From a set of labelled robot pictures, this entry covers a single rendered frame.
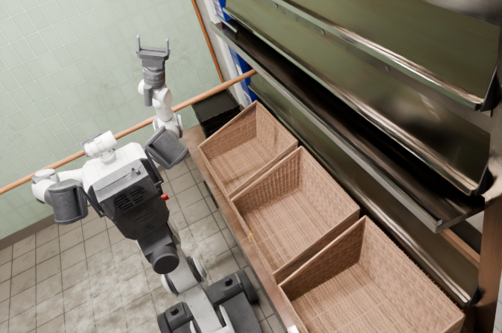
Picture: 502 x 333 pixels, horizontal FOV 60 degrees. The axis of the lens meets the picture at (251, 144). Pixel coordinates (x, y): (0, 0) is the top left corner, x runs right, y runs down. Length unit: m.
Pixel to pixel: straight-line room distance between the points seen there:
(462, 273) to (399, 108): 0.58
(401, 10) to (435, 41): 0.14
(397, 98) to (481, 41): 0.40
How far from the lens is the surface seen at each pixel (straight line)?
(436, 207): 1.24
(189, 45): 3.57
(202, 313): 2.42
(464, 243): 1.46
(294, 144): 2.39
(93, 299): 3.38
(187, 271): 2.22
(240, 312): 2.62
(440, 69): 1.10
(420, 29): 1.14
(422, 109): 1.28
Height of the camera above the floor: 2.34
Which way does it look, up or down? 37 degrees down
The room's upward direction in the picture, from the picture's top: 20 degrees counter-clockwise
